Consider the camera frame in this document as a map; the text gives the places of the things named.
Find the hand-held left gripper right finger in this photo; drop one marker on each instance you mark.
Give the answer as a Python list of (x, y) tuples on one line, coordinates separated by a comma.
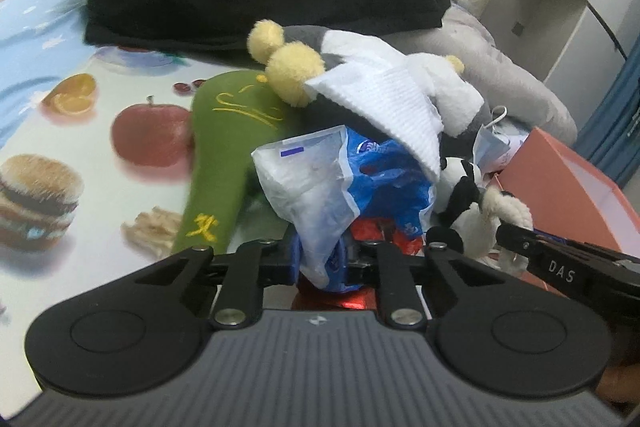
[(387, 267)]

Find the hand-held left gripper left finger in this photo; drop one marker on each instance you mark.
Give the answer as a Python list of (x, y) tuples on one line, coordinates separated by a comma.
[(277, 267)]

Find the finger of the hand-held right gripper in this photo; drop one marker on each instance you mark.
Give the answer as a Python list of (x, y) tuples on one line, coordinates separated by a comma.
[(515, 239)]

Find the white plastic bag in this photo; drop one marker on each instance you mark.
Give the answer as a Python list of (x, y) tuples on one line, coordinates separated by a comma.
[(310, 207)]

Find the orange cardboard box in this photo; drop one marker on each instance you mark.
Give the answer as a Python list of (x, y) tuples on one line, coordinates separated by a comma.
[(565, 187)]

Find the blue plastic bag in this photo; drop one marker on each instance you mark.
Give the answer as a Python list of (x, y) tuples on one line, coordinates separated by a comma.
[(390, 177)]

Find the blue face mask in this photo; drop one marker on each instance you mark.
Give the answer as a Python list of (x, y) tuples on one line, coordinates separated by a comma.
[(492, 147)]

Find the white towel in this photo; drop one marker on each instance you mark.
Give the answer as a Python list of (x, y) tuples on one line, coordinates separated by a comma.
[(390, 112)]

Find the green fabric massage stick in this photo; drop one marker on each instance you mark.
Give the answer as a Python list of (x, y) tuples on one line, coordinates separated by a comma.
[(220, 157)]

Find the blue curtain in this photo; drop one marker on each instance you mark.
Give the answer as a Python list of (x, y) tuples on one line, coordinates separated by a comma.
[(615, 132)]

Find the grey pillow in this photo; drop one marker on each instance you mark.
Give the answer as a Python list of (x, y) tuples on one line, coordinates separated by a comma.
[(520, 82)]

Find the fruit printed mat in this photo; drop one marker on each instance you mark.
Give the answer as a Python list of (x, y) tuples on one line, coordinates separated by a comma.
[(100, 207)]

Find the grey penguin plush toy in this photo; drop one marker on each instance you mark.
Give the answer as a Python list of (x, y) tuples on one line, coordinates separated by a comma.
[(300, 37)]

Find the white wardrobe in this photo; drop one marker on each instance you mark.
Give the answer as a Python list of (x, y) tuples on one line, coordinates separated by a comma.
[(560, 7)]

